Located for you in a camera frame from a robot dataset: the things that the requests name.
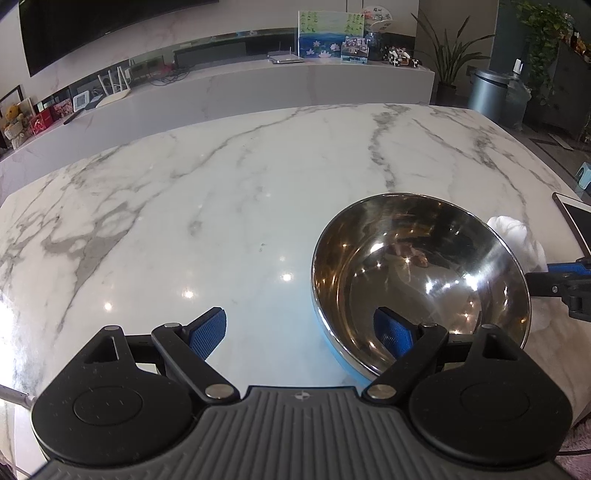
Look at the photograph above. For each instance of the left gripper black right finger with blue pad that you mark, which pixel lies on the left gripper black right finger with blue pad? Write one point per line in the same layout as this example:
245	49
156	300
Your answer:
478	400

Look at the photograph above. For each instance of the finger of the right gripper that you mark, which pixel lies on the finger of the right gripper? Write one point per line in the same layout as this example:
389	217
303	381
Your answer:
581	266
573	290

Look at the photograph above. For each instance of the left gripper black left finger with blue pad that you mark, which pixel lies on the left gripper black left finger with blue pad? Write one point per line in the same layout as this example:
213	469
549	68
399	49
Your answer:
124	399

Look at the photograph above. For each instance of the white cleaning cloth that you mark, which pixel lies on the white cleaning cloth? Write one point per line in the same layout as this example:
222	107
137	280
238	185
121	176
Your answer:
518	236

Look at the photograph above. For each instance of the stainless steel bowl blue outside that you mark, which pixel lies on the stainless steel bowl blue outside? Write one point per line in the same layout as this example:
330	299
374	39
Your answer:
426	259

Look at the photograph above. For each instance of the light blue plastic stool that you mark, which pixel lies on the light blue plastic stool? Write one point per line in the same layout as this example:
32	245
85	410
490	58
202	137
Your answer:
583	176

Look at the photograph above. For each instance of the pink fluffy rug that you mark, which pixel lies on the pink fluffy rug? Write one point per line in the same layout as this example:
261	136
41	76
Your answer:
574	455

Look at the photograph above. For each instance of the dark cabinet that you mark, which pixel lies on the dark cabinet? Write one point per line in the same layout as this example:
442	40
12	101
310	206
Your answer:
567	106

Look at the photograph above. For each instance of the clear water jug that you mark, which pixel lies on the clear water jug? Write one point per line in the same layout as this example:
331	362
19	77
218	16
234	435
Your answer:
517	98

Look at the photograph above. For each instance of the grey metal trash bin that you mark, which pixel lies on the grey metal trash bin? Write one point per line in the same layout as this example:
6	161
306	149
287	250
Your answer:
488	94

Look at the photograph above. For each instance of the climbing green plant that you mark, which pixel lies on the climbing green plant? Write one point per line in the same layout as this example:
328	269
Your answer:
546	26

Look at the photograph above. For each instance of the large potted plant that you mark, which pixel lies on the large potted plant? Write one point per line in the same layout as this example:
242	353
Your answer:
450	55

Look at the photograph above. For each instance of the black white toy figure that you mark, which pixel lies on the black white toy figure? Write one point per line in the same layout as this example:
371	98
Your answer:
399	57

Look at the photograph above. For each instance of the red gift box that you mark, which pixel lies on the red gift box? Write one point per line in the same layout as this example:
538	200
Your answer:
41	121

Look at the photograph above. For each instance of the small white display device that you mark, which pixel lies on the small white display device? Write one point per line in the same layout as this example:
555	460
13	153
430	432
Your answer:
81	101

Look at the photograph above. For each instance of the plush toy doll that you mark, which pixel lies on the plush toy doll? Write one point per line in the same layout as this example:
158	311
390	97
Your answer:
14	129

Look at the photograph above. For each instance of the white wifi router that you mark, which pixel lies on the white wifi router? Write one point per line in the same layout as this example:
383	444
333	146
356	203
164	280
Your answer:
114	86

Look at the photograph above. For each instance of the small photo box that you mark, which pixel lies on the small photo box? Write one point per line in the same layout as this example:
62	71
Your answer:
355	50

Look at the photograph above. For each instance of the round paper fan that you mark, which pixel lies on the round paper fan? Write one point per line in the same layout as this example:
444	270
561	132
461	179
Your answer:
377	19

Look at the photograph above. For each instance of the grey set-top box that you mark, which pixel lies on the grey set-top box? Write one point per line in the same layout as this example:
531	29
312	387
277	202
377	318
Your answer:
284	57

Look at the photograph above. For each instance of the large black television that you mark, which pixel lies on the large black television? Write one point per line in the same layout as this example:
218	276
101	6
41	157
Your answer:
51	29

